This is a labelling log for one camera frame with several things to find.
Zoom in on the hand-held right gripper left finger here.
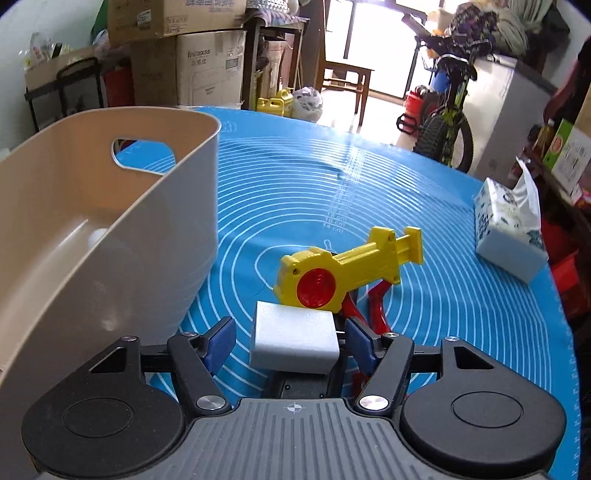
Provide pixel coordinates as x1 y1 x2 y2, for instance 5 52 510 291
89 316 237 414

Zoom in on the white chest freezer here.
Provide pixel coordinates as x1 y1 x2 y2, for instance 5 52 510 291
464 53 557 174

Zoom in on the yellow toy launcher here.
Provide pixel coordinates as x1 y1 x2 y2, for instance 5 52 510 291
273 226 424 311

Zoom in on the red bag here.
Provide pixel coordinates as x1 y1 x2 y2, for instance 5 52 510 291
538 215 585 319

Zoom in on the beige plastic basket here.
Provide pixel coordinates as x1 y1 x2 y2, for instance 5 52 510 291
0 106 221 472

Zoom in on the black rack cart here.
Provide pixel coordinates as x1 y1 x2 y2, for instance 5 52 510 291
24 58 109 134

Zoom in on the red box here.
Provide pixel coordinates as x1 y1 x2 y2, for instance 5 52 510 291
104 65 134 109

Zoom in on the white power adapter block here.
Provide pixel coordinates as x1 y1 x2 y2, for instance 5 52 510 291
249 301 341 376

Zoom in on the pile of clothes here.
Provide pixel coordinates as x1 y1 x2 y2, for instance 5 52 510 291
450 2 529 58

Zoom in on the open cardboard box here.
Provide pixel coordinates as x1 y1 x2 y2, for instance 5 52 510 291
24 46 100 90

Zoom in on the red bucket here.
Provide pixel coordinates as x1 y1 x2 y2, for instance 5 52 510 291
404 90 432 127

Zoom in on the white printed cardboard box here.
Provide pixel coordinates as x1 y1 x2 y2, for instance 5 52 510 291
131 28 247 110

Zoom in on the wooden chair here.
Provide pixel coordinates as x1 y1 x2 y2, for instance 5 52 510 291
318 0 376 125

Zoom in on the yellow jug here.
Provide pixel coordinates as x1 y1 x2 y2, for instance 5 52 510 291
256 88 295 117

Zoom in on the dark wooden table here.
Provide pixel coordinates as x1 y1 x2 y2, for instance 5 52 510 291
242 9 310 112

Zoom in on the tissue box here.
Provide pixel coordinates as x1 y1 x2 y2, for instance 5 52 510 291
475 157 550 283

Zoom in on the green and white carton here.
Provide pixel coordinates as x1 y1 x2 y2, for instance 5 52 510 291
542 119 591 185

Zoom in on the blue silicone mat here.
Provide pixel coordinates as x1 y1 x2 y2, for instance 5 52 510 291
113 106 583 480

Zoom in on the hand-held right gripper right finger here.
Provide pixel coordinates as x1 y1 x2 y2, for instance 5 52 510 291
345 319 496 413

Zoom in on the red plastic toy piece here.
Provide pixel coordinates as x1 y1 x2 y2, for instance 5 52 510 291
342 281 394 398

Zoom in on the green and black bicycle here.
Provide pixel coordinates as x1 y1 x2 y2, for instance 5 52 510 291
397 14 497 169

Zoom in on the white knotted plastic bag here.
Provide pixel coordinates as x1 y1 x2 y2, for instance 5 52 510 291
293 87 323 123

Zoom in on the brown cardboard box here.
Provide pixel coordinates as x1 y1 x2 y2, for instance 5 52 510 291
107 0 247 44

